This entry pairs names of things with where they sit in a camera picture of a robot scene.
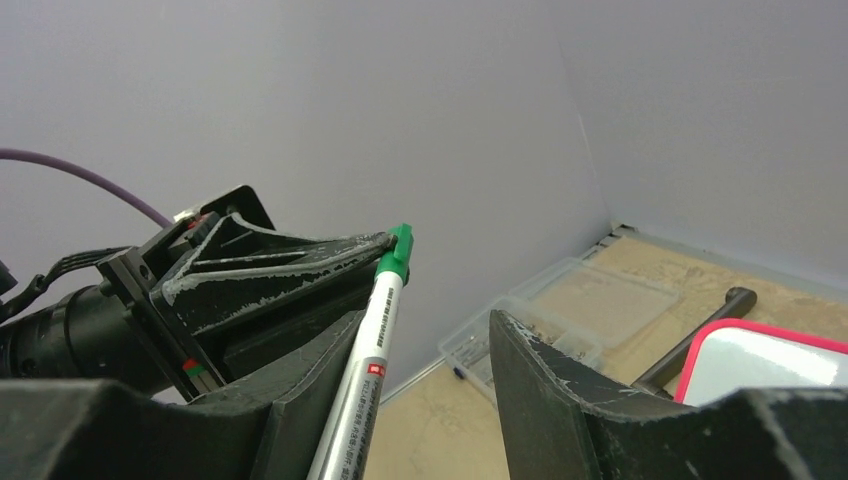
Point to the green marker cap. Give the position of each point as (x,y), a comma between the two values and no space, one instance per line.
(397,258)

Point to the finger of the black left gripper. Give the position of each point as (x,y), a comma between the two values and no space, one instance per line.
(240,271)

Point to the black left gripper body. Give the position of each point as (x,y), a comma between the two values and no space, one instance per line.
(102,314)

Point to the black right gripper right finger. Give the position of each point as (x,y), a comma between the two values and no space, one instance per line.
(561,419)

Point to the clear plastic screw box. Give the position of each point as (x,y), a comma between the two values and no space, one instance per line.
(582,309)

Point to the pink framed whiteboard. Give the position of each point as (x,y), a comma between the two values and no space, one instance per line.
(732,354)

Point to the white green whiteboard marker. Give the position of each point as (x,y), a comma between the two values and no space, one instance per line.
(344,445)

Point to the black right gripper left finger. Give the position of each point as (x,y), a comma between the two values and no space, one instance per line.
(266,425)

